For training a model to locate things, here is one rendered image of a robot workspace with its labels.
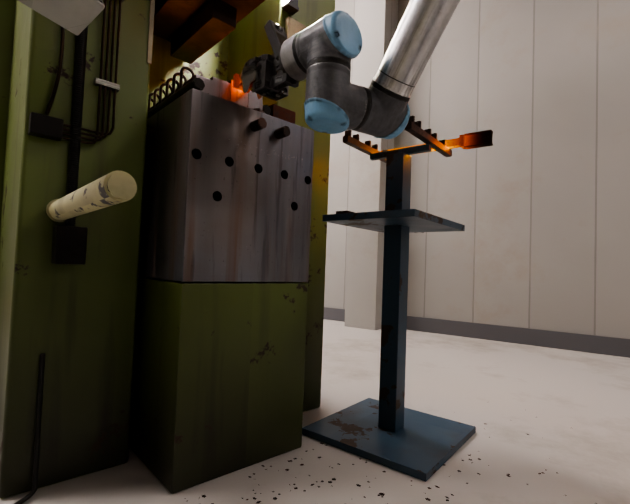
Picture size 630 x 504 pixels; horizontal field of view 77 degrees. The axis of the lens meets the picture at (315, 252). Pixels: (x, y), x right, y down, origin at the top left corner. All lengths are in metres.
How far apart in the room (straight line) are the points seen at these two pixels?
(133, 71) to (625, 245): 3.06
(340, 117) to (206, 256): 0.44
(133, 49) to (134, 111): 0.16
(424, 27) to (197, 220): 0.61
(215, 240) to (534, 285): 2.76
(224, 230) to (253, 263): 0.12
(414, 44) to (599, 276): 2.71
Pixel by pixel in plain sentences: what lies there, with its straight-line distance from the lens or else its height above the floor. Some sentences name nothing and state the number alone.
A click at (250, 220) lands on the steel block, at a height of 0.63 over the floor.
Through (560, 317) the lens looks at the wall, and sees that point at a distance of 3.38.
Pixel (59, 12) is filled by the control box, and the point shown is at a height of 0.93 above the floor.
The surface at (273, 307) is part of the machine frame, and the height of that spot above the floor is 0.40.
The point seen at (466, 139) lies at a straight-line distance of 1.40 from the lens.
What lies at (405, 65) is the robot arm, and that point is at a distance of 0.88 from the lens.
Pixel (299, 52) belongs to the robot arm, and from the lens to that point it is 0.91.
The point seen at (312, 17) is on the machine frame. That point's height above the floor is 1.42.
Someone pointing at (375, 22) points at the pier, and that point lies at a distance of 4.10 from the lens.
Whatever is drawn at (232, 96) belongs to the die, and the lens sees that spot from 1.14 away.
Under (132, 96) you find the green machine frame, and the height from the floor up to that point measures 0.93.
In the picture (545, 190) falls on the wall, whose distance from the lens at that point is 3.43.
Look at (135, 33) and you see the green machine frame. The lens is 1.25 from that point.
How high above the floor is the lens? 0.51
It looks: 2 degrees up
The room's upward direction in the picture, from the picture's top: 2 degrees clockwise
